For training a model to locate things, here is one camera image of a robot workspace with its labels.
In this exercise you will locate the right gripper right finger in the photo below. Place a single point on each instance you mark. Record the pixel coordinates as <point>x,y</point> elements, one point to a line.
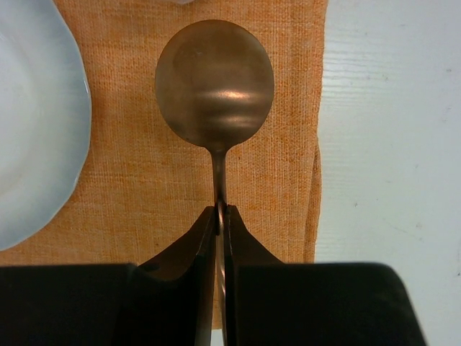
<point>269,302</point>

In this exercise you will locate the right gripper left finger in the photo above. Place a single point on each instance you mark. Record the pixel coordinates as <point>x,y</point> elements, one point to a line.
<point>167,300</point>

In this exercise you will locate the orange cloth placemat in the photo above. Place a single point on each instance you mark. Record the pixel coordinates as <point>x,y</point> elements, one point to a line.
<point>142,187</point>

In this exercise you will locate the copper spoon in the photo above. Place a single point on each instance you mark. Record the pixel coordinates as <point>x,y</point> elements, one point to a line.
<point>215,87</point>

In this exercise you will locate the white ceramic bowl plate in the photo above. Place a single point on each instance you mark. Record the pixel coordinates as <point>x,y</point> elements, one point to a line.
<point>45,117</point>

